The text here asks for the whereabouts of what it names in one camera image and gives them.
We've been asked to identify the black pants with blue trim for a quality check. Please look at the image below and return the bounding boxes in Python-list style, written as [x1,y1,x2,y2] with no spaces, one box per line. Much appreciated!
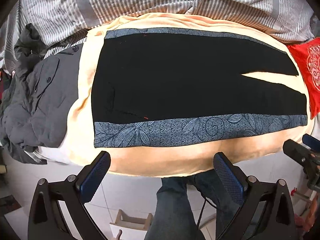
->
[91,28,308,148]

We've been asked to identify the peach bed sheet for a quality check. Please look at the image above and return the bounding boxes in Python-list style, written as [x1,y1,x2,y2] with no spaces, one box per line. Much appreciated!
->
[38,12,315,177]

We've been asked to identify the blue jeans legs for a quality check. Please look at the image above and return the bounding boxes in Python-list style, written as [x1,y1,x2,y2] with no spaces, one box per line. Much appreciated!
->
[145,170,239,240]

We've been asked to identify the red embroidered pillow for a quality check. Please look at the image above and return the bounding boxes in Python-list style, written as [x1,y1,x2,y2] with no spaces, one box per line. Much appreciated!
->
[287,37,320,119]

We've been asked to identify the dark grey jacket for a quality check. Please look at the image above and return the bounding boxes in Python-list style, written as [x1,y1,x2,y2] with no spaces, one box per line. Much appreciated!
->
[1,23,82,165]

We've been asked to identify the grey striped duvet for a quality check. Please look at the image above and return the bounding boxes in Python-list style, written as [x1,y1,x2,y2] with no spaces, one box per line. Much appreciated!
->
[1,0,319,73]

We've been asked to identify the black cable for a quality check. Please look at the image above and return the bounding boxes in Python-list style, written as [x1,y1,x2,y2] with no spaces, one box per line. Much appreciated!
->
[194,183,221,231]

